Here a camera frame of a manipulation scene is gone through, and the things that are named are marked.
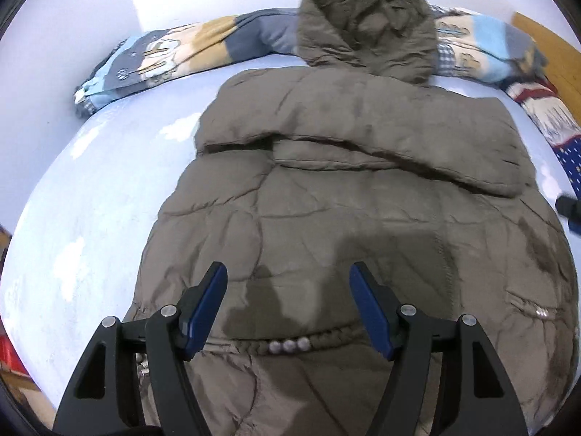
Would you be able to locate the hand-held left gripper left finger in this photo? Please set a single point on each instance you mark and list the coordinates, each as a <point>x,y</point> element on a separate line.
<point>206,313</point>

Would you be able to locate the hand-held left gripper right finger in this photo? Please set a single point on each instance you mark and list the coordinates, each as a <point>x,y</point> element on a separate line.
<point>372,313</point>

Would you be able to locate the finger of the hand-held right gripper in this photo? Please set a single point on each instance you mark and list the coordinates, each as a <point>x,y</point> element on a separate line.
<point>571,211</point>

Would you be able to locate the olive hooded puffer jacket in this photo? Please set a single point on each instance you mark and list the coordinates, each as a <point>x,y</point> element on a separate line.
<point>340,190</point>

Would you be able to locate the red and navy patterned blanket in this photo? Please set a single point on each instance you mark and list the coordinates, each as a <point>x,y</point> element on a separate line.
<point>553,113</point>

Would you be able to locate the light blue cloud bed sheet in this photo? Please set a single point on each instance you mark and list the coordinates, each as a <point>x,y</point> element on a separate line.
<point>90,190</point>

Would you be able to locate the red box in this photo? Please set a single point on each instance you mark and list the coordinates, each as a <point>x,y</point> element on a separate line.
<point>10,356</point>

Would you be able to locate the cartoon patchwork blanket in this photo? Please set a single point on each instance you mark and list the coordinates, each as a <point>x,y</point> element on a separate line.
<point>181,50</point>

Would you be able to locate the wooden bed frame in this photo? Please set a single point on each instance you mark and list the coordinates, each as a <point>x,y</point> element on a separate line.
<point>563,50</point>

